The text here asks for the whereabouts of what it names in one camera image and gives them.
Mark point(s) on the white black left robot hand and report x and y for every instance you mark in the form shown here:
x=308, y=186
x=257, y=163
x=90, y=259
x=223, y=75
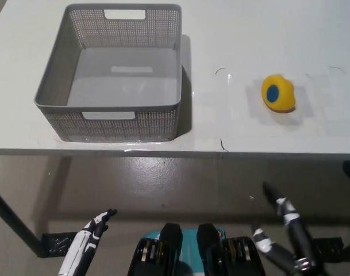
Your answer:
x=80, y=247

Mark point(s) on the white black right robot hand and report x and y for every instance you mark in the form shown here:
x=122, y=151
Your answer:
x=299, y=238

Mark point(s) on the yellow rubber duck toy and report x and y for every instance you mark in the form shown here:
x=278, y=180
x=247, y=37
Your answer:
x=282, y=99

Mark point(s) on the black floor plate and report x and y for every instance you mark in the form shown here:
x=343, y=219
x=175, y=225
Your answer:
x=330, y=247
x=55, y=243

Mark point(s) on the grey perforated plastic basket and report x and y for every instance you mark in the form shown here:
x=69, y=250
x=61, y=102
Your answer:
x=126, y=83

